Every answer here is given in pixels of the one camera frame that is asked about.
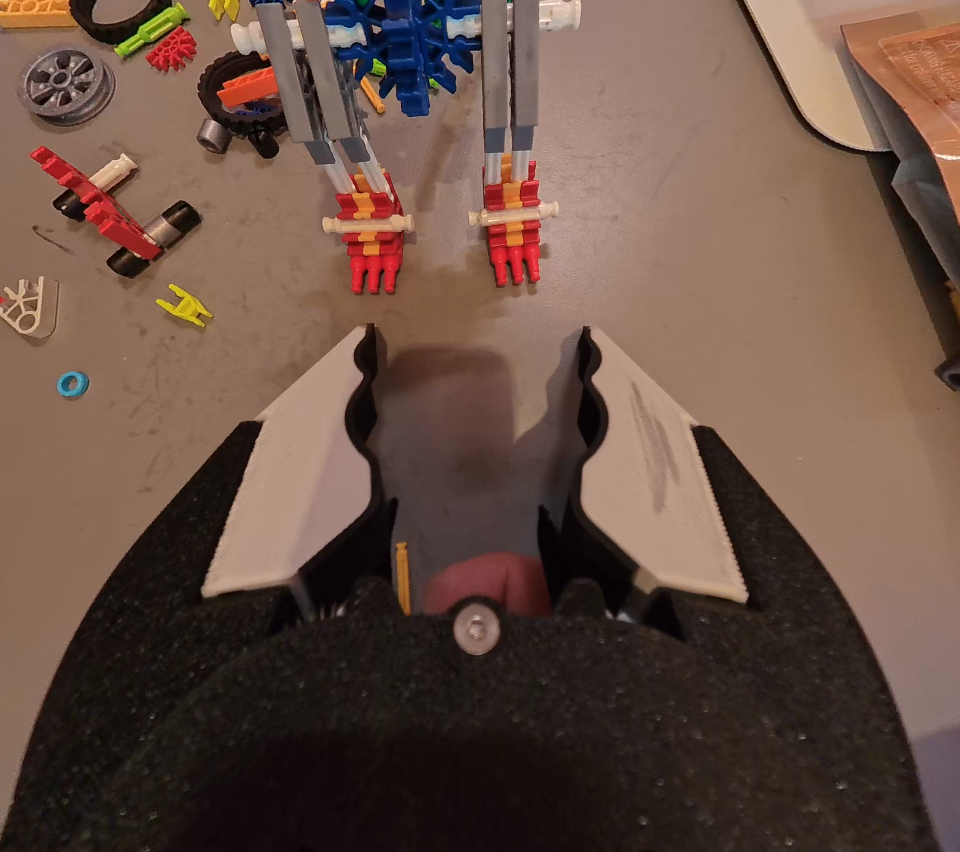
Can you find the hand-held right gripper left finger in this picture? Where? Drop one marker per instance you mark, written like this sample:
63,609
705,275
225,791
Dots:
296,492

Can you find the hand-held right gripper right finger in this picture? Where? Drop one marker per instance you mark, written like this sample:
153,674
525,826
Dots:
667,492

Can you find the colourful construction toy dinosaur model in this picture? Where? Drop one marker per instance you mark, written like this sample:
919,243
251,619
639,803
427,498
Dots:
405,27

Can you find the person's right hand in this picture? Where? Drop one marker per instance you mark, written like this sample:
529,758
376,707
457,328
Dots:
487,578

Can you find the thin yellow rod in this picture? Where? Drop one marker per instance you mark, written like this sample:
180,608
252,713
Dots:
403,578

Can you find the yellow-green clip piece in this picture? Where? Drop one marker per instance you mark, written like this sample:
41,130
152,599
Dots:
223,1
184,304

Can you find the grey spacer piece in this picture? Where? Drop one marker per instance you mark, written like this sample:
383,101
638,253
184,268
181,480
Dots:
212,136
951,372

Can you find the red toy axle assembly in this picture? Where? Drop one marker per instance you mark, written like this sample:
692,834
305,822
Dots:
120,222

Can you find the black ball connector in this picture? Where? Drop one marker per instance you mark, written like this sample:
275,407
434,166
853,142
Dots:
266,145

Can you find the blue connector piece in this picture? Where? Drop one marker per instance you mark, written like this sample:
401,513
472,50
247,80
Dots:
255,112

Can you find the short yellow rod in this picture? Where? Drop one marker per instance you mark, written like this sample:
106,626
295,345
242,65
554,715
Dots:
371,96

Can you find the orange connector piece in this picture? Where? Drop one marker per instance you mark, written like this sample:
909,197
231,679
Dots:
244,91

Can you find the black toy tire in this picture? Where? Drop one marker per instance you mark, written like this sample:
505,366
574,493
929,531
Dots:
81,4
206,91

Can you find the red snowflake connector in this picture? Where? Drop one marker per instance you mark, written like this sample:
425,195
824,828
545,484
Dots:
171,51

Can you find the grey spoked toy wheel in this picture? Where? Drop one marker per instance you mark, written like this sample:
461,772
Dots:
67,85

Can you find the printed toy packaging bag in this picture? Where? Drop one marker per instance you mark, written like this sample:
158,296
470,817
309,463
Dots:
915,79

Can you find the lime green rod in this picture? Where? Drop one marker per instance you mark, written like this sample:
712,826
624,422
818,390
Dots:
150,31

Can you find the white adjustable book stand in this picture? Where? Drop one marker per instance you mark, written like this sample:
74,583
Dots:
765,4

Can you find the yellow half-circle connector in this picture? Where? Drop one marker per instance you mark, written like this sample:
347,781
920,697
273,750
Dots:
34,8

